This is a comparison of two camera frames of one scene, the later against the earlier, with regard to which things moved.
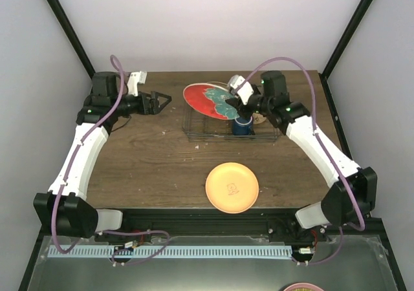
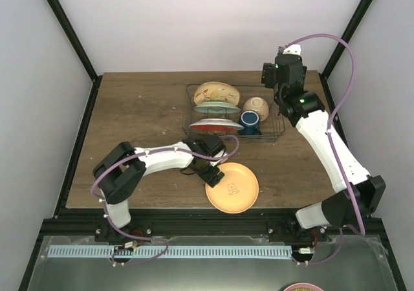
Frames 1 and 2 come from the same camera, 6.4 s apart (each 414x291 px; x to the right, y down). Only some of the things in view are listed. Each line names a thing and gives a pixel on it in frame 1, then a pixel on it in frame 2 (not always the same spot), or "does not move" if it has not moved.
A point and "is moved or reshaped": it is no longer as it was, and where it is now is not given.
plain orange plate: x=232 y=187 does not move
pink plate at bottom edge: x=303 y=286 does not move
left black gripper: x=153 y=109 to x=211 y=178
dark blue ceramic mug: x=241 y=127 is moved or reshaped
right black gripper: x=237 y=103 to x=268 y=75
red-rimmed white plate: x=211 y=99 to x=217 y=123
